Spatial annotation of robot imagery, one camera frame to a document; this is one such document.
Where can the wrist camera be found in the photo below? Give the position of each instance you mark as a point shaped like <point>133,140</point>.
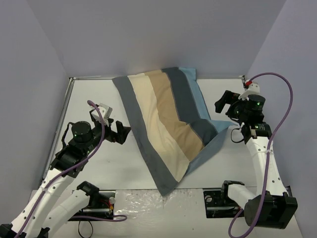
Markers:
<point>250,89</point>
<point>105,112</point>

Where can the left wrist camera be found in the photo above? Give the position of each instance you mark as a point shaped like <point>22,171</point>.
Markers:
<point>105,112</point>

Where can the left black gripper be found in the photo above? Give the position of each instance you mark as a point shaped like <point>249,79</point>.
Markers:
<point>115,134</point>

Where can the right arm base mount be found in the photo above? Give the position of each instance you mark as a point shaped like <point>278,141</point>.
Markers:
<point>220,203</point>

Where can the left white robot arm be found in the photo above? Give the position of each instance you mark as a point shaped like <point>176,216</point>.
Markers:
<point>40,219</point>

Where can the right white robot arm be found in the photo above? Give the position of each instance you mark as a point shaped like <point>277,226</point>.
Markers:
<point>270,206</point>

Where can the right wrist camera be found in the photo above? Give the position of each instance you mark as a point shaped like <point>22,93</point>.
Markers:
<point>250,89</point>

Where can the striped pillowcase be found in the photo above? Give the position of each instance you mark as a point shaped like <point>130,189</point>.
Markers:
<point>170,122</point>

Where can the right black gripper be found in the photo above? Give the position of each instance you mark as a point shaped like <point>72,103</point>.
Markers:
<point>230,102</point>

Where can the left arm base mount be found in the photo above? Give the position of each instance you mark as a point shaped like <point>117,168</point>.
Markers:
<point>101,207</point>

